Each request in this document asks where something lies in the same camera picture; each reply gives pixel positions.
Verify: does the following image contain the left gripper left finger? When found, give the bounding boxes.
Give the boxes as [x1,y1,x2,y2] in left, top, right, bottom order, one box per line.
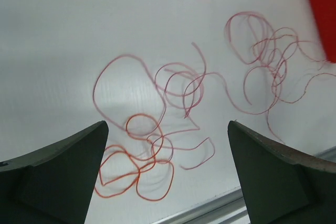
[1,121,109,223]

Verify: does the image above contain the red plastic tray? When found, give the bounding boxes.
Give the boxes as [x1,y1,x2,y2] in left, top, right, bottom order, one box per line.
[309,0,335,63]

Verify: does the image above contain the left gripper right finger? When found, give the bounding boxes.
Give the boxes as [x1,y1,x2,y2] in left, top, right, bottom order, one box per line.
[228,121,335,223]

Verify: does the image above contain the aluminium mounting rail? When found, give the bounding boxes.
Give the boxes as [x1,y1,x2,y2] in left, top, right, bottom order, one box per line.
[159,147,335,223]

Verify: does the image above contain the orange thin wires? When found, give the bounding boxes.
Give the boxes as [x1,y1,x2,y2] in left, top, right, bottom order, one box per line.
[92,10,336,202]

